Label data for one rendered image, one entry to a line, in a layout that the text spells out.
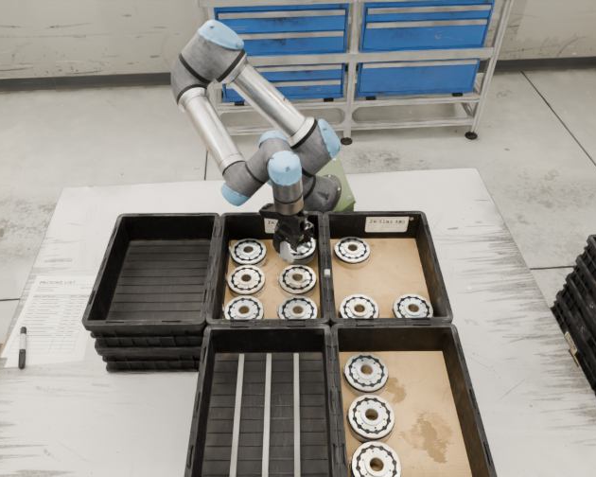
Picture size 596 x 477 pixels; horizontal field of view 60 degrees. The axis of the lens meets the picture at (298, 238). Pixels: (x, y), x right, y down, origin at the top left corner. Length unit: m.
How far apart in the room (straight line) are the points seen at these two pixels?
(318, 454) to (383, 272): 0.56
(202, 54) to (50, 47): 2.83
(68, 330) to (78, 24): 2.83
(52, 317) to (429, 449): 1.11
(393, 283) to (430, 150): 2.07
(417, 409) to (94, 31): 3.47
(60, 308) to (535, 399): 1.37
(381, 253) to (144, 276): 0.69
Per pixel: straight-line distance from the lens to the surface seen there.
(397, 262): 1.55
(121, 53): 4.17
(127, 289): 1.53
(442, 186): 2.05
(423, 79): 3.35
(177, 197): 1.98
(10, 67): 4.46
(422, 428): 1.27
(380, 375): 1.28
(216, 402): 1.28
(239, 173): 1.36
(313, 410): 1.26
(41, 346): 1.66
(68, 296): 1.75
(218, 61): 1.52
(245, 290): 1.42
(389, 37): 3.17
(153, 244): 1.63
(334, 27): 3.09
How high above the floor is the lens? 1.95
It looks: 45 degrees down
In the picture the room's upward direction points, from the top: straight up
